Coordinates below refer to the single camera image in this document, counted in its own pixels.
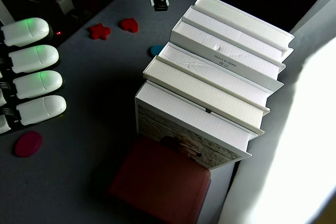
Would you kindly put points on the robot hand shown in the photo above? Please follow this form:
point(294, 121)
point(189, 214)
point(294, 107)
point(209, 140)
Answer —
point(34, 58)

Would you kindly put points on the white decorative book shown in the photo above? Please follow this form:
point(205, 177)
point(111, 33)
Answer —
point(199, 93)
point(210, 74)
point(244, 16)
point(236, 39)

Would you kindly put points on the black power strip red light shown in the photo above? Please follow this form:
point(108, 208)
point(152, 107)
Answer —
point(58, 33)

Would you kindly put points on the white power adapter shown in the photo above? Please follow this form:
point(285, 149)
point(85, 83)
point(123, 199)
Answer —
point(64, 4)

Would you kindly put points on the yellow-green toy block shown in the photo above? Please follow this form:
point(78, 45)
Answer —
point(62, 115)

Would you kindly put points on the grey table cloth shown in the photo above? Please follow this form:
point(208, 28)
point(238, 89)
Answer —
point(92, 90)

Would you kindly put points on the red star toy block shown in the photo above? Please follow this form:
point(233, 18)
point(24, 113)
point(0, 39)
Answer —
point(99, 31)

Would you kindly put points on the magenta oval toy block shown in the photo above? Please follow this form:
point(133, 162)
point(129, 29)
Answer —
point(28, 144)

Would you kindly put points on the red heart toy block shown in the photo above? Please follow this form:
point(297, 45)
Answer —
point(129, 24)

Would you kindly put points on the blue round toy block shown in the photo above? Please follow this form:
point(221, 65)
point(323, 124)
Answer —
point(155, 51)

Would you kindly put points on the black webcam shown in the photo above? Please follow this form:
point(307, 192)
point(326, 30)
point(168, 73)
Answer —
point(160, 2)

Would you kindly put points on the white book photo cover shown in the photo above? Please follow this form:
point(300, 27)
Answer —
point(189, 121)

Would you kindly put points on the red book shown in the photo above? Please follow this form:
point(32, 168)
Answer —
point(160, 182)

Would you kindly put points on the white book printed spine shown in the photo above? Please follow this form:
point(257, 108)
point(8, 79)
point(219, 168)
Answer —
point(225, 58)

